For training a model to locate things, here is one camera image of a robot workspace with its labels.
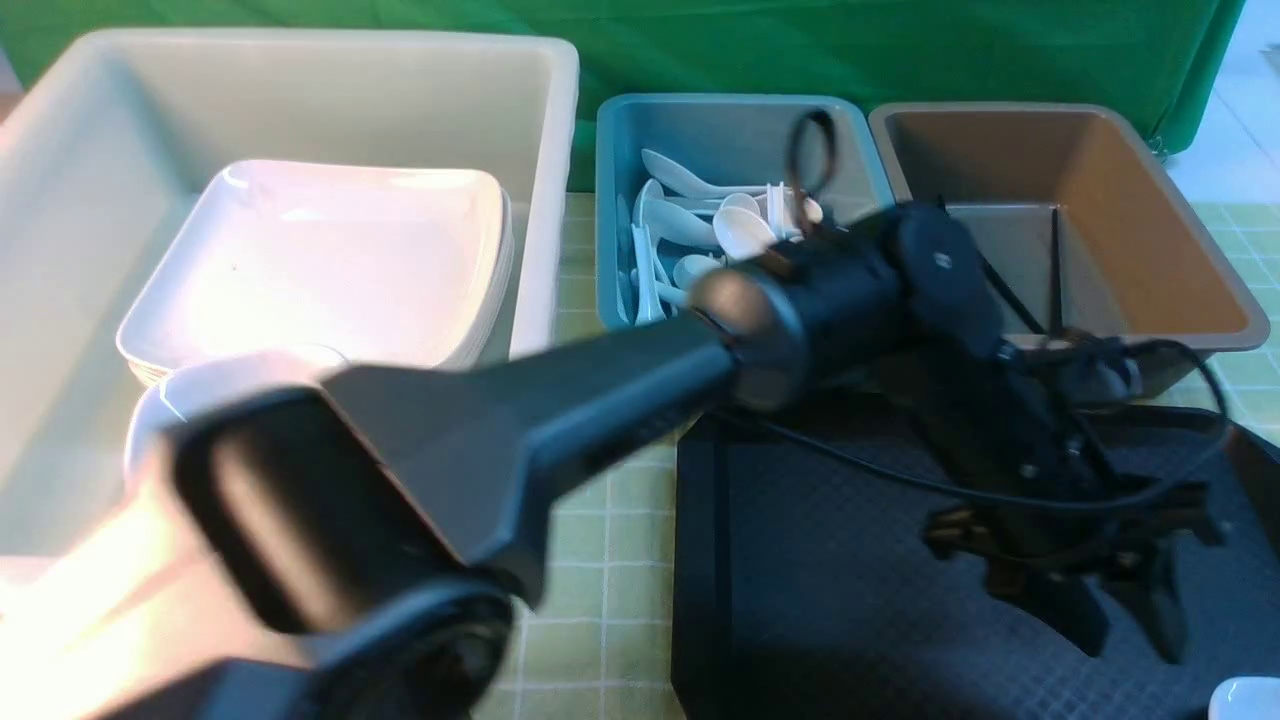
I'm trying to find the teal plastic bin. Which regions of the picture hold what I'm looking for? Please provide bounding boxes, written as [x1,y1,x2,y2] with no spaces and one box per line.
[595,94,895,331]

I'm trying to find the white spoon middle of bin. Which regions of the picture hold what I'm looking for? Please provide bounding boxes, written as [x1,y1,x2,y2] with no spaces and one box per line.
[637,199,721,250]

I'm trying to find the white spoon of bin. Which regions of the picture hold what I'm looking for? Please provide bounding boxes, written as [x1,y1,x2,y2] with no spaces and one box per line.
[637,199,721,250]
[640,149,768,199]

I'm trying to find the large white plastic bin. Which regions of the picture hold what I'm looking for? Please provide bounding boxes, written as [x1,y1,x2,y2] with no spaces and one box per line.
[0,28,582,720]

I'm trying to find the green cloth backdrop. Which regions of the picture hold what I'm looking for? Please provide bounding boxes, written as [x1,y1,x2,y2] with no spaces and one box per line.
[3,1,1243,192]

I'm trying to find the white small dish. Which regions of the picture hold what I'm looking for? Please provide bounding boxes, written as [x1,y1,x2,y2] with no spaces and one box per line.
[1207,676,1280,720]

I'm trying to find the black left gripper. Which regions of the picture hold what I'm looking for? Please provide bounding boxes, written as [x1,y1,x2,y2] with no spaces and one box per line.
[879,340,1226,665]

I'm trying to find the stack of white square plates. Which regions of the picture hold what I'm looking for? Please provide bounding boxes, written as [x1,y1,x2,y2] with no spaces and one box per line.
[116,159,515,374]

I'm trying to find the black cable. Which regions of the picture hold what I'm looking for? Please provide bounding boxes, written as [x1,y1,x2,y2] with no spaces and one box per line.
[721,334,1233,516]

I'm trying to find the white spoon top of bin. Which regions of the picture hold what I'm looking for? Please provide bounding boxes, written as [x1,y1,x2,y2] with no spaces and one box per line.
[640,149,768,199]

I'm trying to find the brown plastic bin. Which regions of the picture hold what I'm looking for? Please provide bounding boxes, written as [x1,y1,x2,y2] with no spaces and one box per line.
[869,102,1271,359]

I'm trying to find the white ceramic soup spoon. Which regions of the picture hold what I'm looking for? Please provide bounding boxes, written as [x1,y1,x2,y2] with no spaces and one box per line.
[712,206,778,263]

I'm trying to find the stack of white small bowls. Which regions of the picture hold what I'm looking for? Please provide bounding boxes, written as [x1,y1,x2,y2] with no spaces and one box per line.
[122,345,348,492]

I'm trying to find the black chopstick in brown bin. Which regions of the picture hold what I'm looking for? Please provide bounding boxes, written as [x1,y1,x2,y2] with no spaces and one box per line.
[980,254,1046,334]

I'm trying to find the black textured serving tray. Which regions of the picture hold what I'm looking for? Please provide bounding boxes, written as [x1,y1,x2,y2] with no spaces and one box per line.
[671,418,1279,719]

